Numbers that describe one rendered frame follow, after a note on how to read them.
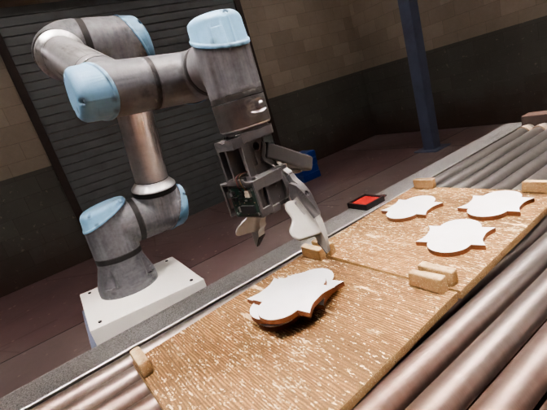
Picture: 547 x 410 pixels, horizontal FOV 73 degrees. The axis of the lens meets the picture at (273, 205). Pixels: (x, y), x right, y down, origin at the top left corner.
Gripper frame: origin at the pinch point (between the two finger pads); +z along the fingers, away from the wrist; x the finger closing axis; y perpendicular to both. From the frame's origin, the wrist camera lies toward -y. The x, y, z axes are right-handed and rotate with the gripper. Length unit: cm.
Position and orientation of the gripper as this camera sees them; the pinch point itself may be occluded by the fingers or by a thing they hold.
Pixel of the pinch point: (293, 247)
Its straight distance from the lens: 60.2
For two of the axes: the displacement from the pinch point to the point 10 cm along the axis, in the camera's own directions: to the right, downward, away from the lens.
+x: 7.1, -0.1, -7.0
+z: 2.8, 9.2, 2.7
